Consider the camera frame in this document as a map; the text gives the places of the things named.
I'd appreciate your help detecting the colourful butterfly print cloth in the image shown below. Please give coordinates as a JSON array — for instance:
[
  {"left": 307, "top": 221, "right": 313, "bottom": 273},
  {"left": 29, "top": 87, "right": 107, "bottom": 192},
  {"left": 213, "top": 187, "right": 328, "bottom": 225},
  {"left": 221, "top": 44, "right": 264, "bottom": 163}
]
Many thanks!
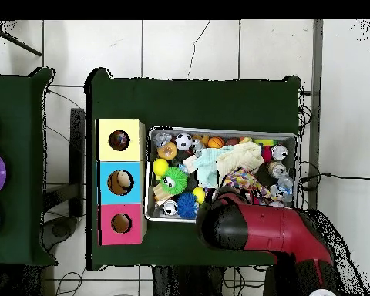
[{"left": 223, "top": 166, "right": 271, "bottom": 198}]

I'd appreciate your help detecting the wooden box with three holes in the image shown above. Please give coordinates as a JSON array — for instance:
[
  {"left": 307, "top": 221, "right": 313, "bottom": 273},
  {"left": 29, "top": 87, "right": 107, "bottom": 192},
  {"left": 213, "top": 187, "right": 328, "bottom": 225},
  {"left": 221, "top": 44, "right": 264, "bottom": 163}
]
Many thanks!
[{"left": 95, "top": 119, "right": 148, "bottom": 246}]

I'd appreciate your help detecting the shallow clear plastic bin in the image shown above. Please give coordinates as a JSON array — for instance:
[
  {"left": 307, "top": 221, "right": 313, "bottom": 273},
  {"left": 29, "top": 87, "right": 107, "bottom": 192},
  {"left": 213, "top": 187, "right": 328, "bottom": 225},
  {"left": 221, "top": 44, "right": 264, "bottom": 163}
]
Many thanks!
[{"left": 143, "top": 125, "right": 299, "bottom": 224}]

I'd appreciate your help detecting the green spiky ball with eyes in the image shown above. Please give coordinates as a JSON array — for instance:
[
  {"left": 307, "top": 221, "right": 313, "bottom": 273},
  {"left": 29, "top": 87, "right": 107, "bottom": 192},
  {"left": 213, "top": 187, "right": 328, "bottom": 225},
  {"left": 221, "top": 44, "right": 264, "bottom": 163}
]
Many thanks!
[{"left": 159, "top": 166, "right": 189, "bottom": 196}]

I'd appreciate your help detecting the orange ball with holes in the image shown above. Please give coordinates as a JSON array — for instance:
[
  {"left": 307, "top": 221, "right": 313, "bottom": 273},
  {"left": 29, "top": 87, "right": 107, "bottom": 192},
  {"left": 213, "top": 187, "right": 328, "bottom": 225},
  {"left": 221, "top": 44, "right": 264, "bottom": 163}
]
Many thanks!
[{"left": 156, "top": 141, "right": 179, "bottom": 161}]

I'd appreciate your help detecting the small soccer ball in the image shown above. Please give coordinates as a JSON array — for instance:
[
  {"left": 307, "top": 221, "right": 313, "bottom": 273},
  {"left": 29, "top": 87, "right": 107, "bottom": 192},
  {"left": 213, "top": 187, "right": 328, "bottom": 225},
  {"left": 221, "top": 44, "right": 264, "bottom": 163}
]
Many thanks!
[{"left": 174, "top": 132, "right": 194, "bottom": 151}]

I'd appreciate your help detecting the light blue cloth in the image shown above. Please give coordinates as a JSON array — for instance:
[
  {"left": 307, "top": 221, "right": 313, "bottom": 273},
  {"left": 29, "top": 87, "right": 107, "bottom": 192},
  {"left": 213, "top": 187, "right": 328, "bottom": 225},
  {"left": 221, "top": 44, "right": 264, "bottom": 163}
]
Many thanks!
[{"left": 190, "top": 146, "right": 235, "bottom": 189}]

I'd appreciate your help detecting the yellow ball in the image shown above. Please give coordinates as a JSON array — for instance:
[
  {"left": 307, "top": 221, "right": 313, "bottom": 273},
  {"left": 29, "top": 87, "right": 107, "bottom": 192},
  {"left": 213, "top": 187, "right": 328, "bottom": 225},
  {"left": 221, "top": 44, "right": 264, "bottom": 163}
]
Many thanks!
[{"left": 152, "top": 158, "right": 170, "bottom": 177}]

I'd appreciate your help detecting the small orange basketball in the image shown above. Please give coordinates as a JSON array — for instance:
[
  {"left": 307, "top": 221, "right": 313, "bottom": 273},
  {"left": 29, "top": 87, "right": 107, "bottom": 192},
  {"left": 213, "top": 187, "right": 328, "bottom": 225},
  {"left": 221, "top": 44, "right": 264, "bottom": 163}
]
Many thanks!
[{"left": 207, "top": 136, "right": 225, "bottom": 150}]

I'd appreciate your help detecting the blue spiky ball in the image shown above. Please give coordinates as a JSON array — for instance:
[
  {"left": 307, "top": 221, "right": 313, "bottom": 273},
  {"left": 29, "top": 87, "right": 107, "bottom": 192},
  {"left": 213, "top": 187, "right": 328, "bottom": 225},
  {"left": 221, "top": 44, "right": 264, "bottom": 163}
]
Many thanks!
[{"left": 176, "top": 192, "right": 200, "bottom": 220}]

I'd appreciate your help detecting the cream waffle cloth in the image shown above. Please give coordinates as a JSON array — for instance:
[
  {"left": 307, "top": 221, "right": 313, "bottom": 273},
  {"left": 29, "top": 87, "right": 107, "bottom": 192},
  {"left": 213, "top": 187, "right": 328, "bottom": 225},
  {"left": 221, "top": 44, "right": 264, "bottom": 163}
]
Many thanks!
[{"left": 217, "top": 141, "right": 264, "bottom": 178}]

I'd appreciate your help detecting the black upright stand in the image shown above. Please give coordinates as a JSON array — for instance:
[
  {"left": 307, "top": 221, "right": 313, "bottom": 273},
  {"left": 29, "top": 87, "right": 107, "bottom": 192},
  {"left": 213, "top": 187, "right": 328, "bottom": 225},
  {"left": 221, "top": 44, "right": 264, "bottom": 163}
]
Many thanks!
[{"left": 69, "top": 107, "right": 86, "bottom": 218}]

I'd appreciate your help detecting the grey stand foot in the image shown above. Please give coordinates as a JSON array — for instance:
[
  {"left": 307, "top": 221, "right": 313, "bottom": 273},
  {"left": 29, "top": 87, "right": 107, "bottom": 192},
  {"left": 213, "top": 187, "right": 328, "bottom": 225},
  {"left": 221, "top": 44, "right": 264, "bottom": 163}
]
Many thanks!
[{"left": 42, "top": 215, "right": 79, "bottom": 251}]

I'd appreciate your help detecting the dark green side table cloth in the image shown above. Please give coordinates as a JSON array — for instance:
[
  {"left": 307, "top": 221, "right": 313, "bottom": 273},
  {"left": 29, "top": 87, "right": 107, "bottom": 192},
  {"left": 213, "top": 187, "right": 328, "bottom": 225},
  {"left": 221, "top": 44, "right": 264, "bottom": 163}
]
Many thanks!
[{"left": 0, "top": 66, "right": 58, "bottom": 267}]

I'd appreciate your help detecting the black tripod leg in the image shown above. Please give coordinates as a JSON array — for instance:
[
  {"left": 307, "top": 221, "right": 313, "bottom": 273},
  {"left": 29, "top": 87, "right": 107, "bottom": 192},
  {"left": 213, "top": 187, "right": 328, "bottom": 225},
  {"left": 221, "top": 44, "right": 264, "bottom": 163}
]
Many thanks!
[{"left": 0, "top": 21, "right": 42, "bottom": 57}]

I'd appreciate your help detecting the black floor cable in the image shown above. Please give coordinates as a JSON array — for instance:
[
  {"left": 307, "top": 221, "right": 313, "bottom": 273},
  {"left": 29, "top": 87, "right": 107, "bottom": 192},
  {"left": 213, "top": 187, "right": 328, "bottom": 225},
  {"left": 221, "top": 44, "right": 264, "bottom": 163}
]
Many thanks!
[{"left": 297, "top": 172, "right": 370, "bottom": 190}]

